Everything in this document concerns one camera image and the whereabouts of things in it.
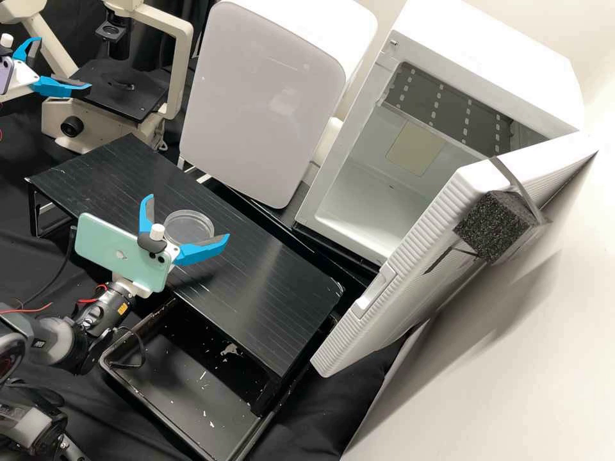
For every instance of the white incubator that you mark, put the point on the white incubator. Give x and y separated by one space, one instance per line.
365 192

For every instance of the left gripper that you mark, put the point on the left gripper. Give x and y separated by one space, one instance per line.
19 79

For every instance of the wrist camera phone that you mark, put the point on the wrist camera phone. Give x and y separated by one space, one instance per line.
4 72
120 249

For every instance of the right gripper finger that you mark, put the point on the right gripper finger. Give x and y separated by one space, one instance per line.
204 249
145 218

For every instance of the white box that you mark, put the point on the white box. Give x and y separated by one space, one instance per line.
259 105

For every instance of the cream microscope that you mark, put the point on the cream microscope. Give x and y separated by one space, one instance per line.
96 120

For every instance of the petri dish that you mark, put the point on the petri dish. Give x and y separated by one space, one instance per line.
188 225

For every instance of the black tray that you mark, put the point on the black tray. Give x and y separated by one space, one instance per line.
182 394

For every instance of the incubator door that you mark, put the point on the incubator door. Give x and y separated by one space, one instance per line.
432 269

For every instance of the black platform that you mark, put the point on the black platform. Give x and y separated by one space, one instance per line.
264 288
331 254

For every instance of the left wrist camera phone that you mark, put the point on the left wrist camera phone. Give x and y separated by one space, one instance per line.
4 72

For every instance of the right wrist camera phone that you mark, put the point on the right wrist camera phone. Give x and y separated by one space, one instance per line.
120 249

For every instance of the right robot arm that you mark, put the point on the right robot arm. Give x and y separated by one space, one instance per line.
53 336

